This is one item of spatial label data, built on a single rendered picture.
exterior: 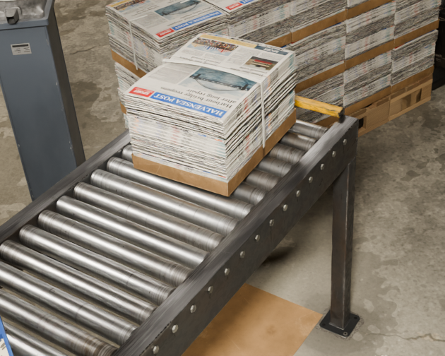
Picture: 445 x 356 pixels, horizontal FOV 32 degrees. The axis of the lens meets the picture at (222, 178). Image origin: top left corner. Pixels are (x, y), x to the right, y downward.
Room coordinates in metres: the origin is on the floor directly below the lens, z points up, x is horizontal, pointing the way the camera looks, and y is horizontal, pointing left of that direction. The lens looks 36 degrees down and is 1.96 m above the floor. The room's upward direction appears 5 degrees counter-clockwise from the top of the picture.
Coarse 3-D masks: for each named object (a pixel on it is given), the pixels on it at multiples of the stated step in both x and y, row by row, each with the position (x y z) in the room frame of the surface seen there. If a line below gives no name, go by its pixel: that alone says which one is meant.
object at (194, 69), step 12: (192, 60) 1.79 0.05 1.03; (192, 72) 1.73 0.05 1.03; (204, 72) 1.73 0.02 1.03; (216, 72) 1.72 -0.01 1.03; (240, 72) 1.71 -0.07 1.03; (240, 84) 1.65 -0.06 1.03; (252, 84) 1.64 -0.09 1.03; (264, 84) 1.66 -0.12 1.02; (264, 96) 1.66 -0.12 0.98; (264, 108) 1.66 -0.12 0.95
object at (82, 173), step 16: (112, 144) 1.78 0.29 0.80; (128, 144) 1.78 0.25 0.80; (96, 160) 1.71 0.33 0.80; (80, 176) 1.64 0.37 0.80; (48, 192) 1.58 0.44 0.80; (64, 192) 1.58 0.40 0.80; (32, 208) 1.52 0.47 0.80; (48, 208) 1.53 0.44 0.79; (16, 224) 1.47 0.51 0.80; (32, 224) 1.48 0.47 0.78; (0, 240) 1.41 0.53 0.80; (16, 240) 1.43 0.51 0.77; (0, 288) 1.37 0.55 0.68
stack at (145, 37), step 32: (128, 0) 2.69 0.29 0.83; (160, 0) 2.67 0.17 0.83; (192, 0) 2.65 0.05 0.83; (224, 0) 2.63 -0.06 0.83; (256, 0) 2.60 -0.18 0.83; (288, 0) 2.68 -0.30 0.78; (320, 0) 2.78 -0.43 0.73; (352, 0) 2.87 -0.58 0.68; (128, 32) 2.55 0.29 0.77; (160, 32) 2.40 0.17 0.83; (192, 32) 2.43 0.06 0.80; (224, 32) 2.51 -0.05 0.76; (256, 32) 2.59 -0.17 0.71; (288, 32) 2.68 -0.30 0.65; (320, 32) 2.77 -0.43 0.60; (352, 32) 2.88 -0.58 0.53; (384, 32) 2.97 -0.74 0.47; (160, 64) 2.37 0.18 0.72; (320, 64) 2.77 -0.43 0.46; (384, 64) 2.98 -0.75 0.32; (320, 96) 2.77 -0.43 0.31; (352, 96) 2.88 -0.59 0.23; (128, 128) 2.65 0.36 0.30
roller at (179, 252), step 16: (64, 208) 1.53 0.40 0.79; (80, 208) 1.51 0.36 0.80; (96, 208) 1.50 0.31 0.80; (96, 224) 1.46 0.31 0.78; (112, 224) 1.44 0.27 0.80; (128, 224) 1.43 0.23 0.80; (128, 240) 1.40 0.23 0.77; (144, 240) 1.38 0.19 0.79; (160, 240) 1.36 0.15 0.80; (176, 240) 1.36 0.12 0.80; (176, 256) 1.32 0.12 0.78; (192, 256) 1.30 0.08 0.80
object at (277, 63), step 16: (192, 48) 1.86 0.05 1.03; (208, 48) 1.85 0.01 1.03; (224, 48) 1.84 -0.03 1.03; (240, 48) 1.83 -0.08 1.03; (256, 48) 1.83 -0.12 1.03; (272, 48) 1.82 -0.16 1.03; (224, 64) 1.76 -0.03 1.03; (240, 64) 1.75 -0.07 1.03; (256, 64) 1.74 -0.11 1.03; (272, 64) 1.73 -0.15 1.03; (288, 64) 1.77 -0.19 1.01; (272, 80) 1.69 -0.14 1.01; (288, 80) 1.77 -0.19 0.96; (272, 96) 1.69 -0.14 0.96; (288, 96) 1.78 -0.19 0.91; (272, 112) 1.70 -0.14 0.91; (288, 112) 1.78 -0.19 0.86; (272, 128) 1.70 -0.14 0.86
